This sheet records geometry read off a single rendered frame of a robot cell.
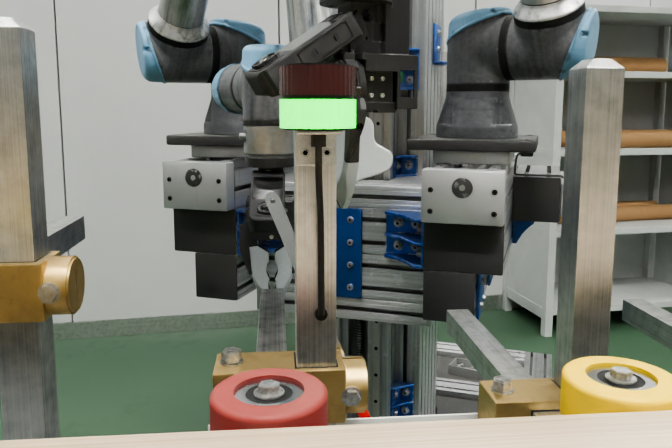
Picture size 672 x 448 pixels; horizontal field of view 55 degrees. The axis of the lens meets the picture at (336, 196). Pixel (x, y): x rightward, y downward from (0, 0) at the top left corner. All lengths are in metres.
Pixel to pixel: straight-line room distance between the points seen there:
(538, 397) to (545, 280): 2.63
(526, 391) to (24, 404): 0.45
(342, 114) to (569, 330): 0.30
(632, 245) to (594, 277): 3.39
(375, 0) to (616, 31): 3.27
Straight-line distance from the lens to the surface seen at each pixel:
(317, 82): 0.49
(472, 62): 1.21
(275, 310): 0.78
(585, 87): 0.61
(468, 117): 1.20
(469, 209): 1.08
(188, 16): 1.26
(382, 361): 1.46
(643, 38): 3.96
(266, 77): 0.59
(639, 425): 0.47
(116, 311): 3.34
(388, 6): 0.66
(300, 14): 1.06
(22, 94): 0.58
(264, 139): 0.89
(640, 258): 4.07
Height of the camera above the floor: 1.10
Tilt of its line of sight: 8 degrees down
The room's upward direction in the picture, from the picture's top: straight up
